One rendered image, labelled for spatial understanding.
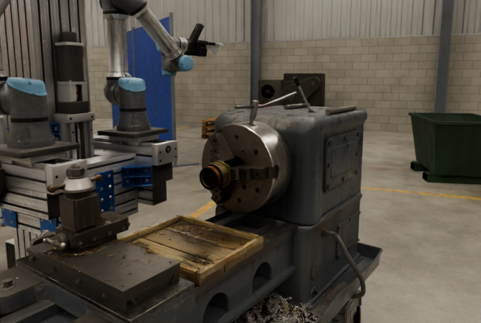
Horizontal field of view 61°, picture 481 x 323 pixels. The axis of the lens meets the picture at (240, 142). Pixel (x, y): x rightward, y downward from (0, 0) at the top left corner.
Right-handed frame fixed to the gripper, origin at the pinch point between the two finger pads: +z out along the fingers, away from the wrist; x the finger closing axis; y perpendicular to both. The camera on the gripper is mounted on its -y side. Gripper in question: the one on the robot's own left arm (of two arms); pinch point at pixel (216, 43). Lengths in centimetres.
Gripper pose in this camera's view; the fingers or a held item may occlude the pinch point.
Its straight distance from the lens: 229.8
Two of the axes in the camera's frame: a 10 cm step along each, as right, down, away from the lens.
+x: 6.2, 2.6, -7.4
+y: -0.9, 9.6, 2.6
